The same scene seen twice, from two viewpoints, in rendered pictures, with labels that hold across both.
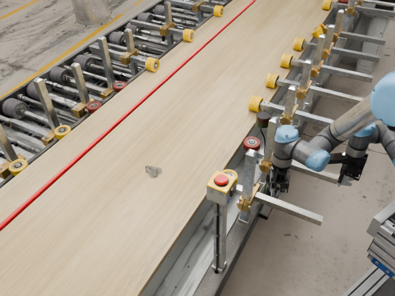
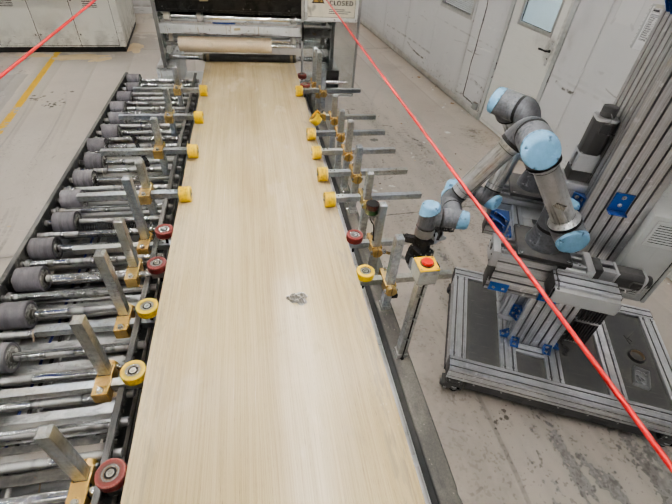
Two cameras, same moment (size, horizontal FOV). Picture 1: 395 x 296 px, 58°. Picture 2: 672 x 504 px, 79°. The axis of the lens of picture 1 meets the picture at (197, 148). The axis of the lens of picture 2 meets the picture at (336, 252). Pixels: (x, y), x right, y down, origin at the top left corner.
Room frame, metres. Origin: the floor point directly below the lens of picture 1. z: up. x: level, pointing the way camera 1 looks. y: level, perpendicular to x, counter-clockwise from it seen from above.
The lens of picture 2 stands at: (0.22, 0.85, 2.13)
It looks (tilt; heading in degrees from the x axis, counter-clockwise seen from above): 41 degrees down; 316
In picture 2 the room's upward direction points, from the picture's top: 5 degrees clockwise
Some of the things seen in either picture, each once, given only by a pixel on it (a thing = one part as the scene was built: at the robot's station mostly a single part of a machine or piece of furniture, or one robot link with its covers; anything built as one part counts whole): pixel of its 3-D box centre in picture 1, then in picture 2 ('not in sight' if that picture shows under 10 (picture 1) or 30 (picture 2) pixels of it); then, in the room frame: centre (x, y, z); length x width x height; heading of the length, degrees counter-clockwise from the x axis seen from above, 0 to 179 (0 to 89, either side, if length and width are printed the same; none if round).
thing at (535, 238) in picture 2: not in sight; (547, 234); (0.62, -0.78, 1.09); 0.15 x 0.15 x 0.10
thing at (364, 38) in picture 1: (355, 36); (350, 116); (2.23, -1.09, 0.95); 0.36 x 0.03 x 0.03; 60
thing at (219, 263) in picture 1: (219, 235); (410, 319); (0.74, -0.07, 0.93); 0.05 x 0.05 x 0.45; 60
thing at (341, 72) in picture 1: (327, 69); (355, 150); (1.83, -0.78, 0.95); 0.50 x 0.04 x 0.04; 60
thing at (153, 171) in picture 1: (153, 168); (297, 296); (1.10, 0.20, 0.91); 0.09 x 0.07 x 0.02; 38
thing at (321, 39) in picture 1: (314, 73); (347, 157); (1.83, -0.70, 0.92); 0.03 x 0.03 x 0.48; 60
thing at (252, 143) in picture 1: (251, 150); (353, 242); (1.26, -0.26, 0.85); 0.08 x 0.08 x 0.11
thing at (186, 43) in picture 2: not in sight; (249, 45); (3.70, -1.17, 1.05); 1.43 x 0.12 x 0.12; 60
